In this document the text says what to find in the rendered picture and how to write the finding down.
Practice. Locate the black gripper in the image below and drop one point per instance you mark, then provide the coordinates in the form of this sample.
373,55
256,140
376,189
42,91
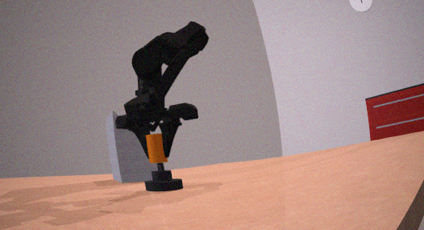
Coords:
170,117

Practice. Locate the orange knob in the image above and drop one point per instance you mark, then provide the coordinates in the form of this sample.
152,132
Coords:
155,148

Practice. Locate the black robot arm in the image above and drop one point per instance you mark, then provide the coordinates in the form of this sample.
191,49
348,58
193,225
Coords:
172,49

